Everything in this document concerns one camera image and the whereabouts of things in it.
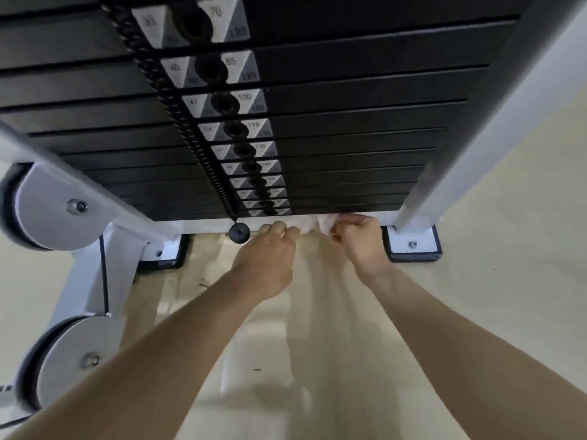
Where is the person's right hand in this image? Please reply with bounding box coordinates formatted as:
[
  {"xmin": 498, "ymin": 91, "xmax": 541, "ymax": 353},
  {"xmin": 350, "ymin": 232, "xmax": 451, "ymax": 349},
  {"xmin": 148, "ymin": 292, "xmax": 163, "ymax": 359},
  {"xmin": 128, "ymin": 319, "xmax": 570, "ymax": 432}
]
[{"xmin": 330, "ymin": 213, "xmax": 396, "ymax": 281}]

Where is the person's left hand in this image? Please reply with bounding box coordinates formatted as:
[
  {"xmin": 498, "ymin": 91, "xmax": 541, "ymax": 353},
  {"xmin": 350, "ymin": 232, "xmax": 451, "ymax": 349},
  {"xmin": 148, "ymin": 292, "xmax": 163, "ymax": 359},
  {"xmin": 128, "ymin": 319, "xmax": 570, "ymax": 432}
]
[{"xmin": 227, "ymin": 220, "xmax": 301, "ymax": 302}]

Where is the white cleaning wipe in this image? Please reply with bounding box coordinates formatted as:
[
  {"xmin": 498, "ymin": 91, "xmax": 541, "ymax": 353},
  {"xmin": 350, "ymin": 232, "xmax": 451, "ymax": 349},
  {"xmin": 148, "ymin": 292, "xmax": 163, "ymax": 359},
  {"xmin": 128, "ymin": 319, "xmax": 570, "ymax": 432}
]
[{"xmin": 298, "ymin": 214, "xmax": 344, "ymax": 238}]

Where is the white gym machine frame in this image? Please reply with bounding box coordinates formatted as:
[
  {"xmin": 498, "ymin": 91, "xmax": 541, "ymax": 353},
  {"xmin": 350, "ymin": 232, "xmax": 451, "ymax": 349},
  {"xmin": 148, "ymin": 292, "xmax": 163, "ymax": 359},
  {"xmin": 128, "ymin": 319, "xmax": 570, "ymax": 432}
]
[{"xmin": 0, "ymin": 0, "xmax": 587, "ymax": 427}]

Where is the person's right forearm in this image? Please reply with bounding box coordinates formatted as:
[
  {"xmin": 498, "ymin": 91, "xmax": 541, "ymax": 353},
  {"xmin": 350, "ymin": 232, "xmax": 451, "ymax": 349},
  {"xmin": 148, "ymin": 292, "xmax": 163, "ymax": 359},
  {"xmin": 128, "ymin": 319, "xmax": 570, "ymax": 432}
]
[{"xmin": 362, "ymin": 263, "xmax": 587, "ymax": 440}]

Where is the person's left forearm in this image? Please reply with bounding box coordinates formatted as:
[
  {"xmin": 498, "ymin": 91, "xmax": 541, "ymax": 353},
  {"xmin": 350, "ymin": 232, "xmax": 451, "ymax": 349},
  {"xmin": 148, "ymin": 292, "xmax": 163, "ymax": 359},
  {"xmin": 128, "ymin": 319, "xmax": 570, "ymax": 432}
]
[{"xmin": 0, "ymin": 269, "xmax": 294, "ymax": 440}]

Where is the black weight stack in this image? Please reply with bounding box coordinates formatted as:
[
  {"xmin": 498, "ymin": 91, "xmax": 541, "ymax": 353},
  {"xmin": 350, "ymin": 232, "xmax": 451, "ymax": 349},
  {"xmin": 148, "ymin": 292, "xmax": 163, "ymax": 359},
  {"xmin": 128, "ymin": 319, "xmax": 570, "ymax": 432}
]
[{"xmin": 0, "ymin": 0, "xmax": 535, "ymax": 221}]

